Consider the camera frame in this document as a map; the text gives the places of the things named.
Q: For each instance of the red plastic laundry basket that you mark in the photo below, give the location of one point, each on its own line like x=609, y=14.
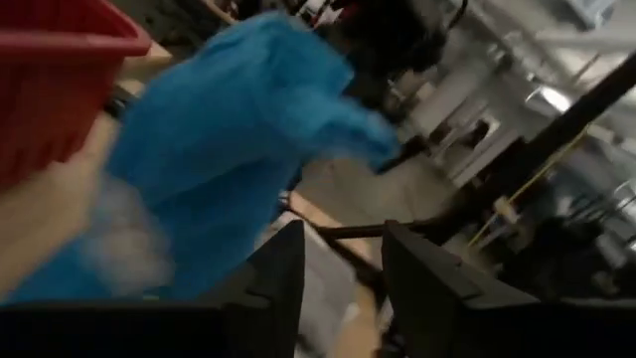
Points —
x=49, y=89

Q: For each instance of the black aluminium rig frame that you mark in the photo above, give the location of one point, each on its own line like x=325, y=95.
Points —
x=571, y=119

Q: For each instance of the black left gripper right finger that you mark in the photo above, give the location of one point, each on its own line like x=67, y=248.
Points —
x=437, y=308

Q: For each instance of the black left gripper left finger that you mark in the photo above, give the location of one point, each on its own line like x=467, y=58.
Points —
x=273, y=298

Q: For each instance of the bright blue garment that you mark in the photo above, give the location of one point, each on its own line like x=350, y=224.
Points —
x=223, y=149

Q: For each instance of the white lace garment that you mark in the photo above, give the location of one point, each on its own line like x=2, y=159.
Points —
x=129, y=248

